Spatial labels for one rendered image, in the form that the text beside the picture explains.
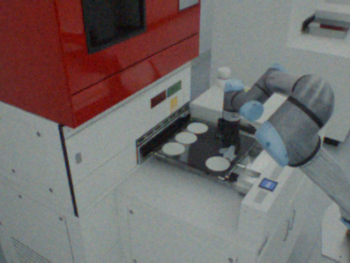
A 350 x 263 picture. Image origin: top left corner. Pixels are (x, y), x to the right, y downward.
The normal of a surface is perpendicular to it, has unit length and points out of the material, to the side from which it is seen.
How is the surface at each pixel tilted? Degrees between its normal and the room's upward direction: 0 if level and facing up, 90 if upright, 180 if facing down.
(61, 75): 90
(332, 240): 0
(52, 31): 90
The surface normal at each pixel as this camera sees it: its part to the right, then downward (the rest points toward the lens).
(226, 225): 0.00, -0.85
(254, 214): -0.54, 0.44
